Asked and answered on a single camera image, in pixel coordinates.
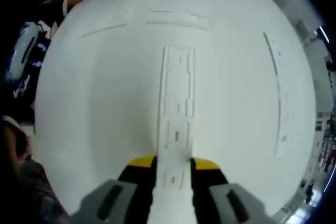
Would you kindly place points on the white socket holder cover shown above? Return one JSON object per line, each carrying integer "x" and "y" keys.
{"x": 173, "y": 161}

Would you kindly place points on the person's black printed shirt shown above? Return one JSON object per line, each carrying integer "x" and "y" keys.
{"x": 26, "y": 90}

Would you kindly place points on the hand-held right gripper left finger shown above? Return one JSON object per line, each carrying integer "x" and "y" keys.
{"x": 131, "y": 195}

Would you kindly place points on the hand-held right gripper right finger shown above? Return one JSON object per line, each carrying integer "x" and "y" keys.
{"x": 219, "y": 205}

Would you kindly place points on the white ceiling light strip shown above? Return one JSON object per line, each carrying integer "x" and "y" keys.
{"x": 324, "y": 34}

